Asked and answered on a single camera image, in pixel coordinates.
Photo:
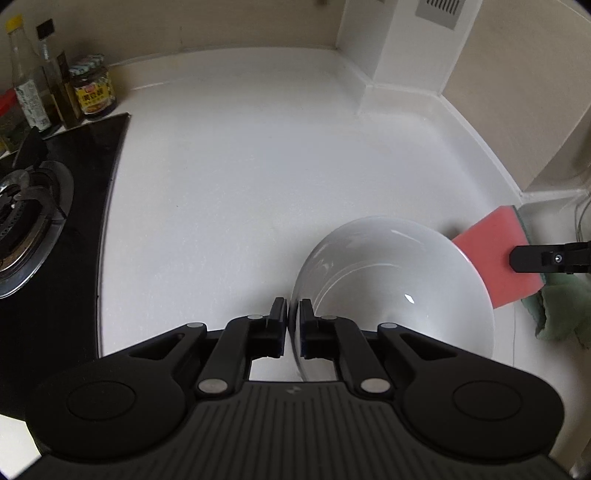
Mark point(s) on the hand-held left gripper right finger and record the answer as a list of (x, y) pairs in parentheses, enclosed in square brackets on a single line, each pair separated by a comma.
[(307, 327)]

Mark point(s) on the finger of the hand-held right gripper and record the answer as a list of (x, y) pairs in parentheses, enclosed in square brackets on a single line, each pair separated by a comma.
[(549, 258)]

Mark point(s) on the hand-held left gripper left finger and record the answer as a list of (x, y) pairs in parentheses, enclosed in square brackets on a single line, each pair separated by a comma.
[(278, 323)]

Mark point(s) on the pink and green sponge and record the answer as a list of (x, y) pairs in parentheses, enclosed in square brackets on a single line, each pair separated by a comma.
[(489, 249)]

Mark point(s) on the white patterned bowl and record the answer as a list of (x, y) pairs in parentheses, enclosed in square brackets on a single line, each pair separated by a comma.
[(392, 277)]

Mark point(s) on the green cloth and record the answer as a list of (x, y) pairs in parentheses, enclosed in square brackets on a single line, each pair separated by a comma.
[(568, 314)]

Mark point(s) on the black glass gas stove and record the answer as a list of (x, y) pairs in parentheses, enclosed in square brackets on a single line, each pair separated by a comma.
[(87, 184)]

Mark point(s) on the gas stove burner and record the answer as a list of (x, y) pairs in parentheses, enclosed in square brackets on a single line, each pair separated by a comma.
[(27, 221)]

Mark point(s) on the grey vent grille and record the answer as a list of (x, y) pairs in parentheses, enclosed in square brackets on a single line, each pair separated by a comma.
[(438, 11)]

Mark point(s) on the sauce jar checkered lid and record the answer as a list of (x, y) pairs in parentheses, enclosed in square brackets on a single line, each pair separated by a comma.
[(94, 90)]

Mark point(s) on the black cap oil bottle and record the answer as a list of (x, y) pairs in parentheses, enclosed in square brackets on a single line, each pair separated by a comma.
[(60, 92)]

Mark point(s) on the red lid jar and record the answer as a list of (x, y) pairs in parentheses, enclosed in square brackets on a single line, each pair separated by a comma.
[(9, 120)]

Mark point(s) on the yellow cap clear bottle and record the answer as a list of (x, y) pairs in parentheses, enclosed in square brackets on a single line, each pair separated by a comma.
[(30, 92)]

